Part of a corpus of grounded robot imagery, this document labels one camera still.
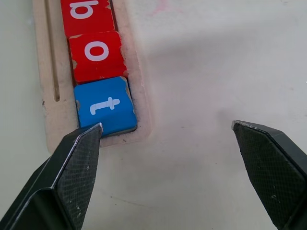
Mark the red letter b block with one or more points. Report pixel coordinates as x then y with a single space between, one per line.
86 21

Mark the blue letter t block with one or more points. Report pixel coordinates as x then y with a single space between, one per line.
105 117

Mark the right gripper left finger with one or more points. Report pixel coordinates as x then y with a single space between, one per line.
60 182

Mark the red letter o block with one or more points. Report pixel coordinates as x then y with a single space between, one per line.
96 67

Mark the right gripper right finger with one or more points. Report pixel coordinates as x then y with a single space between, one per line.
275 172

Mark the wooden letter tray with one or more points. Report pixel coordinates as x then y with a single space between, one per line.
48 72

